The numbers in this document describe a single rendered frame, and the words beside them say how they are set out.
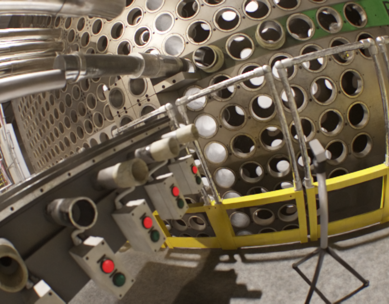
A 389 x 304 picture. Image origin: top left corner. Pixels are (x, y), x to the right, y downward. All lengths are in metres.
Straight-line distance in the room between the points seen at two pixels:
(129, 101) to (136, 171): 1.31
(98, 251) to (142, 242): 0.16
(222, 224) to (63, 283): 0.95
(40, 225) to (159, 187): 0.39
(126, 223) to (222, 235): 0.84
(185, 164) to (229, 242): 0.73
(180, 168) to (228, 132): 1.08
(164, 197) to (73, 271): 0.37
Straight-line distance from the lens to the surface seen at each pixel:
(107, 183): 0.51
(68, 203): 0.36
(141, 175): 0.48
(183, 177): 0.79
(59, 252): 0.51
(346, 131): 1.87
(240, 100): 1.71
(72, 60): 0.89
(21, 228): 0.51
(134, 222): 0.52
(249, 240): 1.27
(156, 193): 0.66
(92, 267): 0.45
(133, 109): 1.74
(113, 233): 0.58
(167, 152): 0.56
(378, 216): 1.32
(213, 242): 1.36
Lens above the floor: 0.95
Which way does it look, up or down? 12 degrees down
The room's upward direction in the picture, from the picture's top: 22 degrees counter-clockwise
